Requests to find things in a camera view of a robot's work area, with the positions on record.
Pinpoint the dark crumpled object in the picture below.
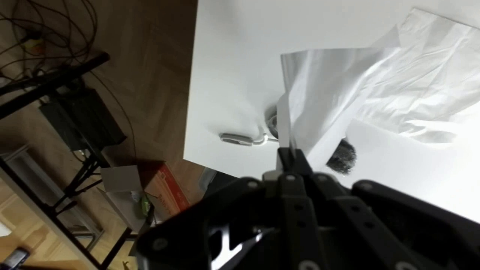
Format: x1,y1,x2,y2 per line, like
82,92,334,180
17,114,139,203
328,138,358,174

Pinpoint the silver flat object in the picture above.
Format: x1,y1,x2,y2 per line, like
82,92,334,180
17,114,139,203
220,132,278,147

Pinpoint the black metal stand frame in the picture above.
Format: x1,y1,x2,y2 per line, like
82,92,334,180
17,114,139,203
0,53,133,270

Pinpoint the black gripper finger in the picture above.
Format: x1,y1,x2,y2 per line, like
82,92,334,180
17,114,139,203
278,147,307,179

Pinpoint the red and white box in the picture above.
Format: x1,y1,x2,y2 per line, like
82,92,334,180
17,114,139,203
101,161,191,221

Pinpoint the white tissue sheet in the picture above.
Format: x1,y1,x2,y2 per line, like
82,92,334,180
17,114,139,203
281,9,480,153

